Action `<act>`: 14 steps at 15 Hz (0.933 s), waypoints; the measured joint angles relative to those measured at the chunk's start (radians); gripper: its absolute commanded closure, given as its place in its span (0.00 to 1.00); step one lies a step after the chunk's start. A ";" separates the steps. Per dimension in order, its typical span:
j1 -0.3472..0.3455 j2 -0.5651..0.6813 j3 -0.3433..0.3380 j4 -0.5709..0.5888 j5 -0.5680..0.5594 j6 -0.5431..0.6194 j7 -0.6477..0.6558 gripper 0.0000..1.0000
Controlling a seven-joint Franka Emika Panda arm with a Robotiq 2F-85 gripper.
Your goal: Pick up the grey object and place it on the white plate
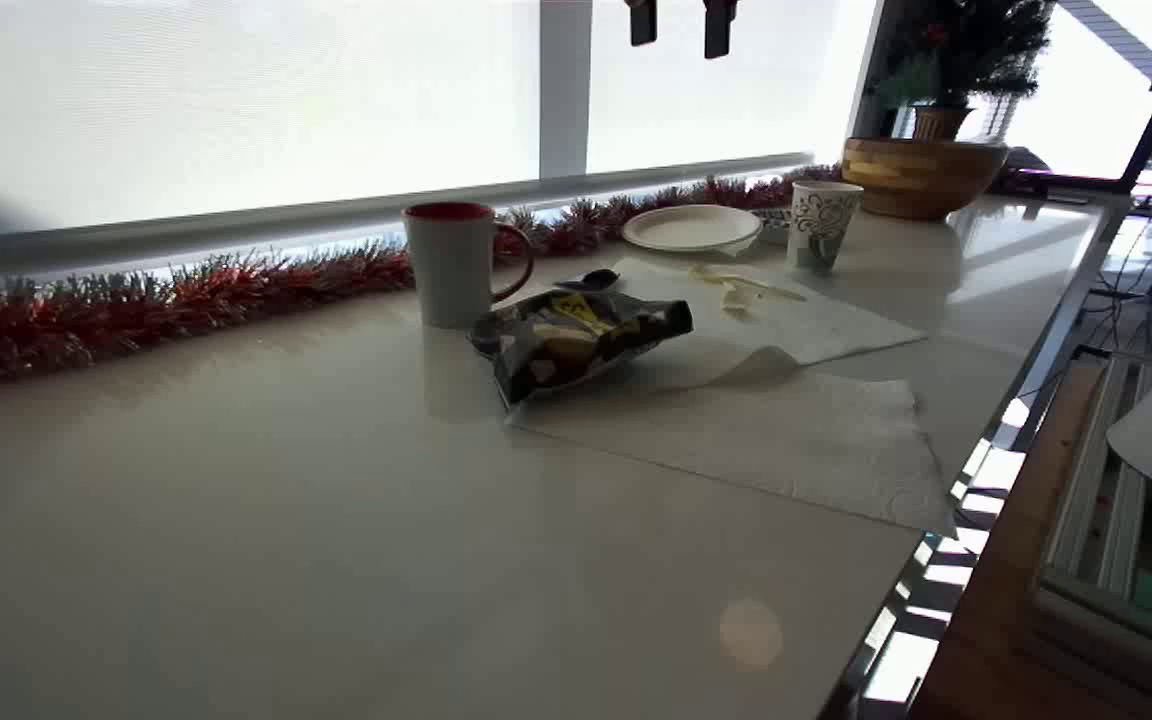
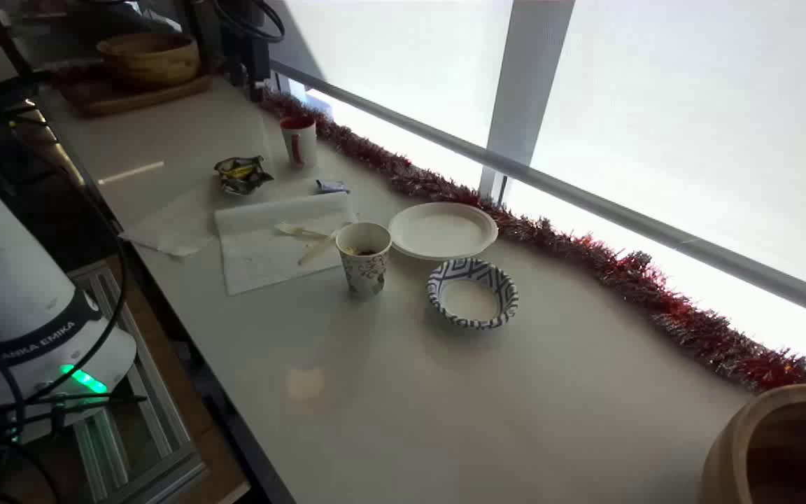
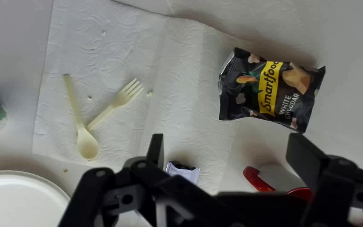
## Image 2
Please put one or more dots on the small blue white packet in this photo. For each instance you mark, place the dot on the small blue white packet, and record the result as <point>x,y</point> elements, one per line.
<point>331,186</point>

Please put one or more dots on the red white mug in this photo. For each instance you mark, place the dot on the red white mug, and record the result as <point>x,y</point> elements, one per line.
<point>300,139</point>

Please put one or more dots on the wooden tray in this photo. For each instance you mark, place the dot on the wooden tray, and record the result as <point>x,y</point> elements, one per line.
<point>90,90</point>

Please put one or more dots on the white plastic utensil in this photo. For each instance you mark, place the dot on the white plastic utensil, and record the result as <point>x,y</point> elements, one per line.
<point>311,238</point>

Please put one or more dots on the white paper plate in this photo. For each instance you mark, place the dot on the white paper plate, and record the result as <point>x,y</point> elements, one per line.
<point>444,231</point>

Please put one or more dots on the black white patterned bowl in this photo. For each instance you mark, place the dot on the black white patterned bowl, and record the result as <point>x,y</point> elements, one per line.
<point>472,296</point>

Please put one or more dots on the red silver tinsel garland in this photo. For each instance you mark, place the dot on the red silver tinsel garland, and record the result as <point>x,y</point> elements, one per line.
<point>627,276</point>

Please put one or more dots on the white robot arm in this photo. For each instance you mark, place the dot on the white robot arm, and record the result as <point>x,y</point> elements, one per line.
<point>55,340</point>

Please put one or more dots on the wooden bowl on tray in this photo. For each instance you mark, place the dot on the wooden bowl on tray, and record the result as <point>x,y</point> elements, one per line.
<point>149,60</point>

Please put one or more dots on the tan round wooden container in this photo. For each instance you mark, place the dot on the tan round wooden container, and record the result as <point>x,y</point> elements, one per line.
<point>760,458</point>

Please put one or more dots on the grey window rail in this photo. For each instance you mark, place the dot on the grey window rail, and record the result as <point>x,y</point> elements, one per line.
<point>794,289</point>

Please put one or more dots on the patterned paper cup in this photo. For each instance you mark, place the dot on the patterned paper cup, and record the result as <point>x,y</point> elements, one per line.
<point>363,249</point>

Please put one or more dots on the wooden stick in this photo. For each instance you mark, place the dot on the wooden stick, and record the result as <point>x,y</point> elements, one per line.
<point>131,171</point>

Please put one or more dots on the white paper towel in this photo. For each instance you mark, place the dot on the white paper towel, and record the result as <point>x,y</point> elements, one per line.
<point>255,256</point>

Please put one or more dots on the crumpled yellow black wrapper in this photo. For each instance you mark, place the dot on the crumpled yellow black wrapper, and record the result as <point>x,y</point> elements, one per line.
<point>243,174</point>

